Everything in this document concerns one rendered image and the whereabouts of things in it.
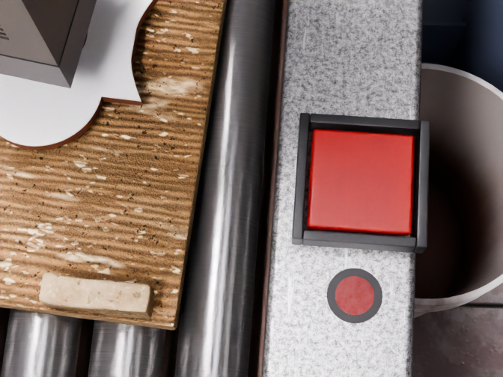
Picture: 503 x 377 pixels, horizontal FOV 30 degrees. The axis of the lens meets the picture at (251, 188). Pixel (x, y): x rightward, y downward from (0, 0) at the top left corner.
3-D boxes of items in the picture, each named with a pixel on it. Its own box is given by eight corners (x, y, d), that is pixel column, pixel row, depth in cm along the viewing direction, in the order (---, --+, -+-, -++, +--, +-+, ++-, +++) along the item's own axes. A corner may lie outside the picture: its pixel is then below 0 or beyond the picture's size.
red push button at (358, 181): (412, 141, 56) (415, 134, 55) (409, 239, 55) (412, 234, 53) (311, 135, 56) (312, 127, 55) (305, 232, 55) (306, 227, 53)
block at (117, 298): (157, 291, 52) (151, 283, 49) (152, 324, 51) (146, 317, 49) (53, 277, 52) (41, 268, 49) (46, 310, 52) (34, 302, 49)
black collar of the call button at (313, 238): (425, 129, 56) (430, 120, 55) (422, 253, 54) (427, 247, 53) (299, 121, 56) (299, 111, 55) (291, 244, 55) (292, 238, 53)
